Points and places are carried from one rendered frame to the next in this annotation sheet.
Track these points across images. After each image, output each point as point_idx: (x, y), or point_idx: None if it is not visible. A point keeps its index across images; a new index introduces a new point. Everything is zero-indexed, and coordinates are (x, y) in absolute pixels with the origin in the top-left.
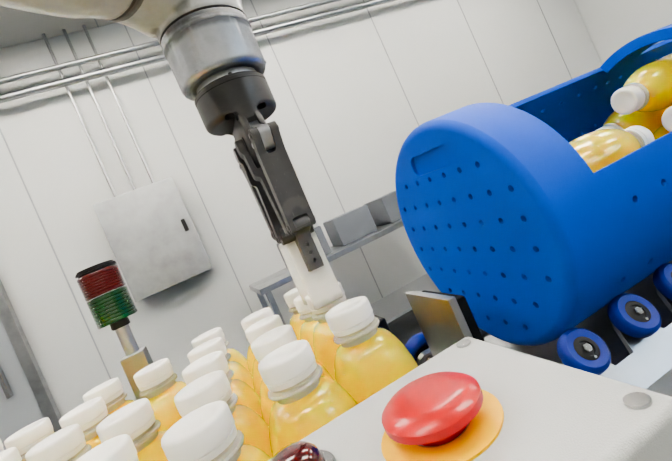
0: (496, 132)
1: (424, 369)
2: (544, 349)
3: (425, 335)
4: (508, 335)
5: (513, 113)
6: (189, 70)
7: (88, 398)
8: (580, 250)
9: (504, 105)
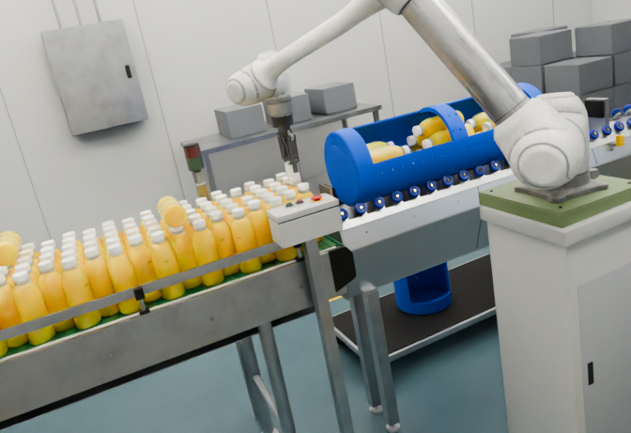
0: (352, 146)
1: None
2: None
3: None
4: (346, 203)
5: (361, 140)
6: (274, 113)
7: (214, 194)
8: (362, 182)
9: (360, 135)
